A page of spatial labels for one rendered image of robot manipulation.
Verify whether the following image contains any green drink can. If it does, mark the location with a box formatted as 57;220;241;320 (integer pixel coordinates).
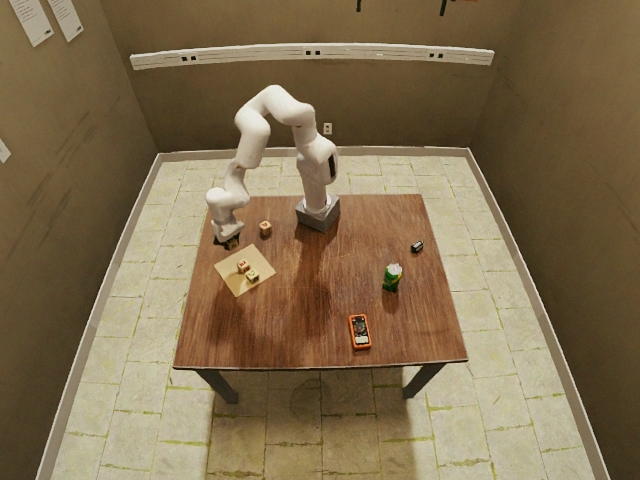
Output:
382;263;402;291

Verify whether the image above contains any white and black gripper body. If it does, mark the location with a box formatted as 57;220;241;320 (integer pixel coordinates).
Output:
212;214;238;243

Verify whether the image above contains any tan square mat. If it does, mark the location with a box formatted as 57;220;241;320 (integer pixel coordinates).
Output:
215;243;276;298

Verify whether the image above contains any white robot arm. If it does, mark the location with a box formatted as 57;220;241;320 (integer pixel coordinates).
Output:
206;85;338;241

